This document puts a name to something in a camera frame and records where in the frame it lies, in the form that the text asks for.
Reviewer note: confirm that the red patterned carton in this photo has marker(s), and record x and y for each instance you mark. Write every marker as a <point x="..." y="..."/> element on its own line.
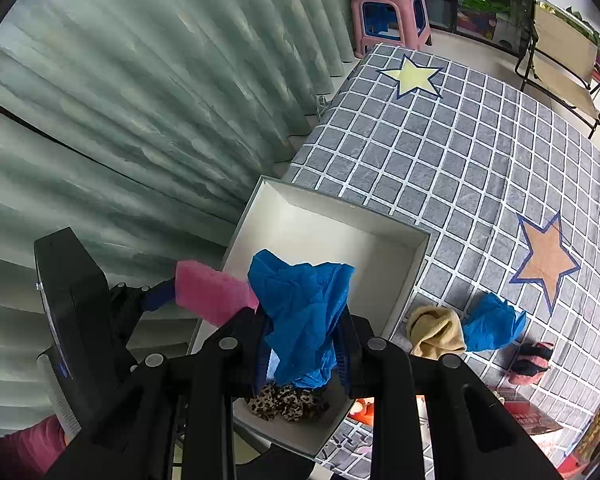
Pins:
<point x="530" y="412"/>

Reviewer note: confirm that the pink plastic stool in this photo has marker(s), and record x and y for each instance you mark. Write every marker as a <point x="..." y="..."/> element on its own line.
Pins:
<point x="406" y="22"/>

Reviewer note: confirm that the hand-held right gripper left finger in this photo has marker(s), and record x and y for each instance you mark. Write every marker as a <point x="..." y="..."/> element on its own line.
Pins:
<point x="200" y="410"/>

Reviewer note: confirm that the beige sock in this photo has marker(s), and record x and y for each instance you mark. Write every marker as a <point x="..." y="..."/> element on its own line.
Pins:
<point x="435" y="332"/>

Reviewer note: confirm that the grey cardboard box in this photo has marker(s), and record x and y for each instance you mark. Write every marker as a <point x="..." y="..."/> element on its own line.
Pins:
<point x="330" y="240"/>

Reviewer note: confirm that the blue cloth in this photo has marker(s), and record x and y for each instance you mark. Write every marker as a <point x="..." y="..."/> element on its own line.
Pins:
<point x="495" y="322"/>
<point x="300" y="310"/>

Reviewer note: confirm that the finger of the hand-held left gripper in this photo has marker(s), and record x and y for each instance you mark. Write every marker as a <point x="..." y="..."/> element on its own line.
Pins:
<point x="157" y="296"/>

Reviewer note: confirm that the beige folding chair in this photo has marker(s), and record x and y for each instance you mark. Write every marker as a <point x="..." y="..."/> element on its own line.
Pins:
<point x="560" y="45"/>

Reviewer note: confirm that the glass door display cabinet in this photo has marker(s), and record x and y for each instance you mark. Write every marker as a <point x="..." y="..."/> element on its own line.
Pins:
<point x="480" y="10"/>

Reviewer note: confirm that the pale green curtain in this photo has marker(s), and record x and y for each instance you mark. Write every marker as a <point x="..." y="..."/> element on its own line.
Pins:
<point x="130" y="110"/>

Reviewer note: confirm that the pink and dark fuzzy scrunchie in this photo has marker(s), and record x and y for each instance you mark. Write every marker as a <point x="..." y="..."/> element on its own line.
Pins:
<point x="530" y="362"/>

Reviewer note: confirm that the orange white printed cloth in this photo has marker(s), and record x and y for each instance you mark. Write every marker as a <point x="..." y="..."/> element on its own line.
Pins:
<point x="365" y="407"/>

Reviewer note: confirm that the person's left forearm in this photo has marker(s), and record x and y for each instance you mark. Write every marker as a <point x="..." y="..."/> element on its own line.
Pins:
<point x="30" y="447"/>

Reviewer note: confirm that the grey grid star printed blanket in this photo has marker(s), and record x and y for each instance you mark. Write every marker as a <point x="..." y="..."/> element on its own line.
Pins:
<point x="480" y="160"/>

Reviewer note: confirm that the pink fuzzy sock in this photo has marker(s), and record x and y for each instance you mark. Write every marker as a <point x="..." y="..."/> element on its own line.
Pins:
<point x="210" y="290"/>

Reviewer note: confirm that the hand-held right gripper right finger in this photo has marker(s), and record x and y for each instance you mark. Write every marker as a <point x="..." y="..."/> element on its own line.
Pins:
<point x="410" y="410"/>

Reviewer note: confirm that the leopard print scrunchie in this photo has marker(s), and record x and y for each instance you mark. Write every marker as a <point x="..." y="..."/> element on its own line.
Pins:
<point x="280" y="402"/>

